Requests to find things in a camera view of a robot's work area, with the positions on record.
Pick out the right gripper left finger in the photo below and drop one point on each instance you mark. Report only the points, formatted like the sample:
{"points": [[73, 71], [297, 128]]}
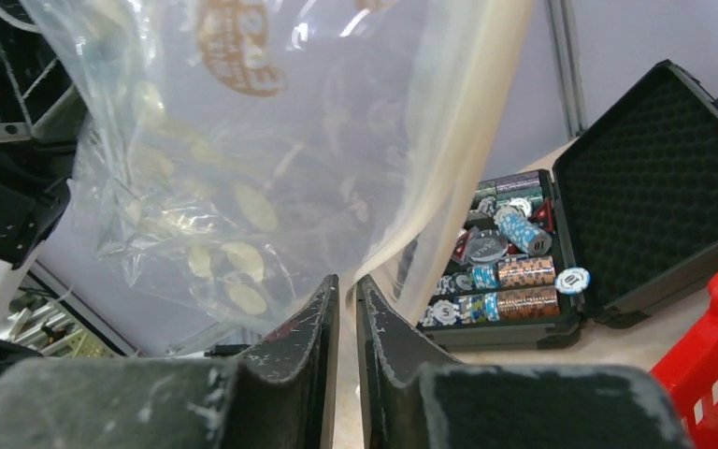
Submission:
{"points": [[277, 393]]}

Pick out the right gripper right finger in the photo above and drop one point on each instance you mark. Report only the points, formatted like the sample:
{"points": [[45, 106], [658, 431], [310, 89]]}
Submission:
{"points": [[416, 395]]}

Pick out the clear zip top bag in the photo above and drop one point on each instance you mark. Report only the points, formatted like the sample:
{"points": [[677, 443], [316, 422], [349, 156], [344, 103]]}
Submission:
{"points": [[235, 153]]}

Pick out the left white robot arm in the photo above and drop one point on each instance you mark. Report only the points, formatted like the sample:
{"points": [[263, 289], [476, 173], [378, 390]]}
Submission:
{"points": [[41, 113]]}

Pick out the black poker chip case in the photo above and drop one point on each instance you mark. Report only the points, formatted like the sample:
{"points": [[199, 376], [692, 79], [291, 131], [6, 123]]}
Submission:
{"points": [[632, 210]]}

